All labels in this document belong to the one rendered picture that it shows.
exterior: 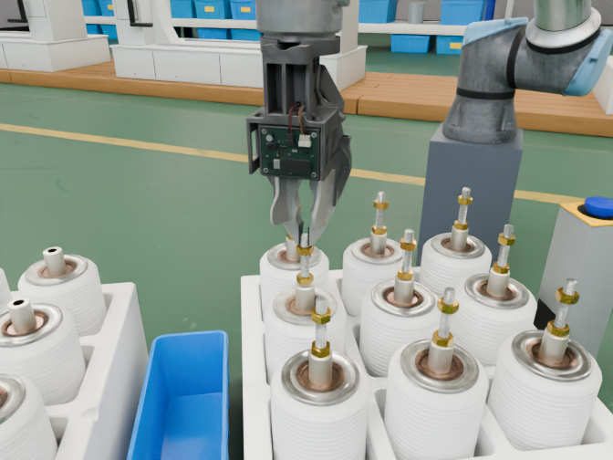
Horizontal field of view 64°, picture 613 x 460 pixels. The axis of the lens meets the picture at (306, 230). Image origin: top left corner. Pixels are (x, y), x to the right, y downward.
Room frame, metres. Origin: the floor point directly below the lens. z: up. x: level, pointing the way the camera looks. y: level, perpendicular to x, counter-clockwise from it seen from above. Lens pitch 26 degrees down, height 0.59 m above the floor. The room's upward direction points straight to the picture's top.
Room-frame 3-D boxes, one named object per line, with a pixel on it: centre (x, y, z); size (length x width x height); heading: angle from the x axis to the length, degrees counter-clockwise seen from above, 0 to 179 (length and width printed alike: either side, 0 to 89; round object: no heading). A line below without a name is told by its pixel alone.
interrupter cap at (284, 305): (0.48, 0.00, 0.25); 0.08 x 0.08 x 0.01
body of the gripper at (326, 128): (0.46, 0.01, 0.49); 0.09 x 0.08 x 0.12; 165
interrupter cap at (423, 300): (0.49, -0.12, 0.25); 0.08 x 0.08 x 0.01
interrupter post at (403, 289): (0.49, -0.12, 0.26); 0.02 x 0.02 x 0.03
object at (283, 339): (0.48, 0.00, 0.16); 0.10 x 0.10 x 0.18
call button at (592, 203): (0.61, -0.39, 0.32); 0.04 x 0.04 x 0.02
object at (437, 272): (0.63, -0.22, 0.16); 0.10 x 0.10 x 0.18
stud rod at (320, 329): (0.36, -0.01, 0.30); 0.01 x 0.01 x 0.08
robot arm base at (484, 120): (1.05, -0.37, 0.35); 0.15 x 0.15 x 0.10
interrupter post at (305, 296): (0.48, 0.00, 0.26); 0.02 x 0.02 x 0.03
